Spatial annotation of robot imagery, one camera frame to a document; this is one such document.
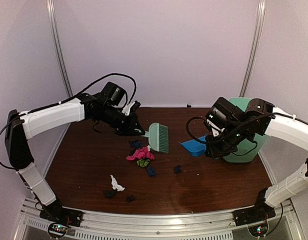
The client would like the small black scrap front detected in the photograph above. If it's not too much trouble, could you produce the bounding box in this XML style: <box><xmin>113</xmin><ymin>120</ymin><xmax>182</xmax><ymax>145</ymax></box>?
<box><xmin>126</xmin><ymin>195</ymin><xmax>136</xmax><ymax>203</ymax></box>

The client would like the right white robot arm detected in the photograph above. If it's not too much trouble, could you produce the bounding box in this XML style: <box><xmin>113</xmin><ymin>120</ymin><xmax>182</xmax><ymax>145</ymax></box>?
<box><xmin>204</xmin><ymin>97</ymin><xmax>308</xmax><ymax>221</ymax></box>

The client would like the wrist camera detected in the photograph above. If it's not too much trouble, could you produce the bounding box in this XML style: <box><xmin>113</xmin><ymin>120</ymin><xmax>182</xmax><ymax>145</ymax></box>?
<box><xmin>121</xmin><ymin>100</ymin><xmax>141</xmax><ymax>116</ymax></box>
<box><xmin>209</xmin><ymin>123</ymin><xmax>225</xmax><ymax>137</ymax></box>

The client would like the long white paper scrap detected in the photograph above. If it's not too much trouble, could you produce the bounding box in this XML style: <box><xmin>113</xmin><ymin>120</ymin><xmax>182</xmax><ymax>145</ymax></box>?
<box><xmin>110</xmin><ymin>175</ymin><xmax>125</xmax><ymax>192</ymax></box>

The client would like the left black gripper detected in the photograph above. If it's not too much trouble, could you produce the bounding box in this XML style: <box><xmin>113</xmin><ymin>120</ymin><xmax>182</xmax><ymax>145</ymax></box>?
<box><xmin>101</xmin><ymin>104</ymin><xmax>146</xmax><ymax>137</ymax></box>

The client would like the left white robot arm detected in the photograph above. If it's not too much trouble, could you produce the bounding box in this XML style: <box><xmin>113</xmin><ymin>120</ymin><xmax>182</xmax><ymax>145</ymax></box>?
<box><xmin>5</xmin><ymin>93</ymin><xmax>145</xmax><ymax>222</ymax></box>

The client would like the blue plastic dustpan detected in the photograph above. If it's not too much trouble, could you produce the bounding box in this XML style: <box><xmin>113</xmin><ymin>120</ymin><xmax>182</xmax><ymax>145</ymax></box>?
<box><xmin>179</xmin><ymin>139</ymin><xmax>206</xmax><ymax>157</ymax></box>

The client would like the left aluminium frame post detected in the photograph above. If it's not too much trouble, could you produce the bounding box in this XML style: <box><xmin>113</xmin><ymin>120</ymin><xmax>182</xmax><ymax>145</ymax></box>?
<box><xmin>46</xmin><ymin>0</ymin><xmax>73</xmax><ymax>97</ymax></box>

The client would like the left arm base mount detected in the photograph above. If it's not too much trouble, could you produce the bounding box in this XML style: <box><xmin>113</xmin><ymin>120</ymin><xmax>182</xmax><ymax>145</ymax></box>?
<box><xmin>38</xmin><ymin>199</ymin><xmax>83</xmax><ymax>239</ymax></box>

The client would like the mint green waste bin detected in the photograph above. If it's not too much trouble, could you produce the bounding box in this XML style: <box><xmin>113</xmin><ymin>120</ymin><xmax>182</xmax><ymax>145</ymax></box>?
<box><xmin>223</xmin><ymin>97</ymin><xmax>270</xmax><ymax>164</ymax></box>

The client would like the aluminium frame post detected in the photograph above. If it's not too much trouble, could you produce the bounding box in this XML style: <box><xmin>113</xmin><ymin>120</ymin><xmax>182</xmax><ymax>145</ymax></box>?
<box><xmin>46</xmin><ymin>0</ymin><xmax>73</xmax><ymax>97</ymax></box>
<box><xmin>239</xmin><ymin>0</ymin><xmax>266</xmax><ymax>97</ymax></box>

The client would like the right aluminium frame post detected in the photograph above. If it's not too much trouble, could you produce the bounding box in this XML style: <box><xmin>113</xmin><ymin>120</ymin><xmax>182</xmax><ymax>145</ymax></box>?
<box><xmin>239</xmin><ymin>0</ymin><xmax>266</xmax><ymax>97</ymax></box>

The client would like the mint green hand brush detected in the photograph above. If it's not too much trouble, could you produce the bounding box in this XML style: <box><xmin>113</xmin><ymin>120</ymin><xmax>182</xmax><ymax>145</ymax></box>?
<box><xmin>143</xmin><ymin>122</ymin><xmax>169</xmax><ymax>154</ymax></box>

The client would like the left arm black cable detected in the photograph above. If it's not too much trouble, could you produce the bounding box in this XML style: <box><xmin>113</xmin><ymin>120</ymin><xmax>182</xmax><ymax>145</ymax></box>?
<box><xmin>0</xmin><ymin>72</ymin><xmax>137</xmax><ymax>170</ymax></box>

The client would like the front aluminium rail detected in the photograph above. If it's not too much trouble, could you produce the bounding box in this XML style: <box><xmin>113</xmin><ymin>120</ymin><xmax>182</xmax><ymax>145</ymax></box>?
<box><xmin>12</xmin><ymin>198</ymin><xmax>305</xmax><ymax>240</ymax></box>

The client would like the large pink paper scrap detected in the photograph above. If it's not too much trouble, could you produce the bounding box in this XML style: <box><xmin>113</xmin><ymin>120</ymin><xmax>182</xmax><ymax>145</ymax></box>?
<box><xmin>126</xmin><ymin>147</ymin><xmax>155</xmax><ymax>161</ymax></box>

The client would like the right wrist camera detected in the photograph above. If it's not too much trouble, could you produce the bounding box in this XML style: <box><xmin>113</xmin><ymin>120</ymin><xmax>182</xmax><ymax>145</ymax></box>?
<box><xmin>209</xmin><ymin>123</ymin><xmax>225</xmax><ymax>137</ymax></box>

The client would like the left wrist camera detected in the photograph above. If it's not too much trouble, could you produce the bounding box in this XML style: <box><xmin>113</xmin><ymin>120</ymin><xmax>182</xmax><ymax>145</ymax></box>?
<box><xmin>121</xmin><ymin>100</ymin><xmax>141</xmax><ymax>116</ymax></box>

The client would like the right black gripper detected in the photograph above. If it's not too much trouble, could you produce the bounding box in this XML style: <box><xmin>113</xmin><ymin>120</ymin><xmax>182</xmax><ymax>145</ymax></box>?
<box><xmin>205</xmin><ymin>121</ymin><xmax>248</xmax><ymax>158</ymax></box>

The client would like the green paper scrap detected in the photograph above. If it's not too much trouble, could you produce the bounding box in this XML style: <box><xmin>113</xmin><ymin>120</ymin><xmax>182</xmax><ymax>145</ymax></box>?
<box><xmin>136</xmin><ymin>159</ymin><xmax>150</xmax><ymax>168</ymax></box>

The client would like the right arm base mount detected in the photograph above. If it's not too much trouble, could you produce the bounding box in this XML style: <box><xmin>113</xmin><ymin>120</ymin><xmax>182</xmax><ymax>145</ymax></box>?
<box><xmin>233</xmin><ymin>202</ymin><xmax>276</xmax><ymax>238</ymax></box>

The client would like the black scrap under pink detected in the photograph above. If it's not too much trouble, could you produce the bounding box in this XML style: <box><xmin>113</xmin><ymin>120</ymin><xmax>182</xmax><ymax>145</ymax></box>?
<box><xmin>129</xmin><ymin>149</ymin><xmax>137</xmax><ymax>156</ymax></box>

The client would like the dark blue scrap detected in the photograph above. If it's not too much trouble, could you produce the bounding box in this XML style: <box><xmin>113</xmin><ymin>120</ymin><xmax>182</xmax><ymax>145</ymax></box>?
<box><xmin>146</xmin><ymin>166</ymin><xmax>156</xmax><ymax>177</ymax></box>
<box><xmin>129</xmin><ymin>140</ymin><xmax>142</xmax><ymax>149</ymax></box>
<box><xmin>174</xmin><ymin>165</ymin><xmax>182</xmax><ymax>174</ymax></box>

